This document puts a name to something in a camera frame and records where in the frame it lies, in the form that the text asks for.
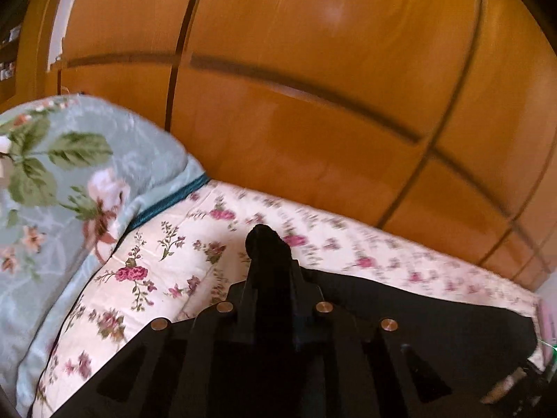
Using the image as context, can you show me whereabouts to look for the wooden shelf cabinet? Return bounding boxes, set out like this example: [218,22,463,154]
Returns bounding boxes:
[0,13,24,105]

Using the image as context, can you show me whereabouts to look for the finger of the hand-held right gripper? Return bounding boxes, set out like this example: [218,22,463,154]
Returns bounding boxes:
[480,365,531,405]

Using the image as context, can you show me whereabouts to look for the black pants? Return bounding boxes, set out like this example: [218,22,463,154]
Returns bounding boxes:
[246,224,538,418]

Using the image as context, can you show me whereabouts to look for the wooden wardrobe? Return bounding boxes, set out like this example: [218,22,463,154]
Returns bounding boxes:
[17,0,557,292]

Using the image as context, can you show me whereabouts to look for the floral white bedsheet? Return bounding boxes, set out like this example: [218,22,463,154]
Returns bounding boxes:
[26,178,544,418]

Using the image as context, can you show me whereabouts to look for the teal floral blanket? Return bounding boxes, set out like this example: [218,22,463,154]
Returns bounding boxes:
[0,93,210,414]

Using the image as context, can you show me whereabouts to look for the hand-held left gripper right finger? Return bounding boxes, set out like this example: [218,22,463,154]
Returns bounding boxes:
[270,231,481,418]

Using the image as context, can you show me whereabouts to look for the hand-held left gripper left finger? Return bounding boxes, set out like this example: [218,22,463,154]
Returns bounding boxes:
[52,225,271,418]

